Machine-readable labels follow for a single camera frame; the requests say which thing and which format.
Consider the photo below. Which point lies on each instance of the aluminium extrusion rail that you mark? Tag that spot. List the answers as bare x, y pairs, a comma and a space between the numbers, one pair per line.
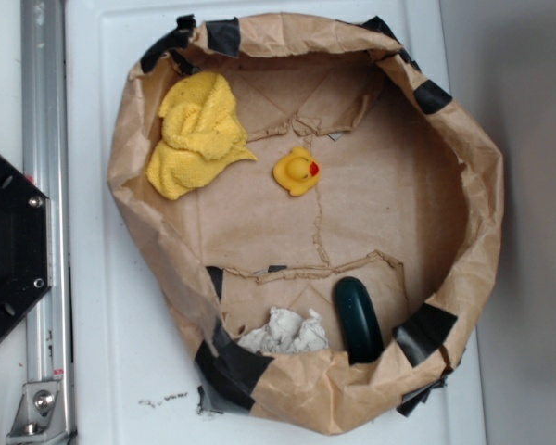
44, 149

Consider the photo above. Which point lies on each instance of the black hexagonal base plate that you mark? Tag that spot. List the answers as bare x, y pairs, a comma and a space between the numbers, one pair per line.
24, 252

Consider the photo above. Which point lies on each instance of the dark green curved object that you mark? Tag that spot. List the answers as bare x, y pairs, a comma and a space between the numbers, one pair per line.
360, 329

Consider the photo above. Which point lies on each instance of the brown paper bag bin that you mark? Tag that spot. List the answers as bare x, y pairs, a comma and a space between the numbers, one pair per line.
410, 202

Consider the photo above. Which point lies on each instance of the crumpled white paper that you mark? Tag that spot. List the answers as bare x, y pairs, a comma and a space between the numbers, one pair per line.
287, 332

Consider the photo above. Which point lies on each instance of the yellow microfiber cloth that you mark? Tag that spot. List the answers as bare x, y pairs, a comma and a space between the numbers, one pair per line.
200, 135

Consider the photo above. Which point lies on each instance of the metal corner bracket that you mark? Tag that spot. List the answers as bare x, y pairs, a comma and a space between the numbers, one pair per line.
41, 416

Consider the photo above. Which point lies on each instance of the yellow rubber duck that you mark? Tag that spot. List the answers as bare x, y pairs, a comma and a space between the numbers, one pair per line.
297, 172

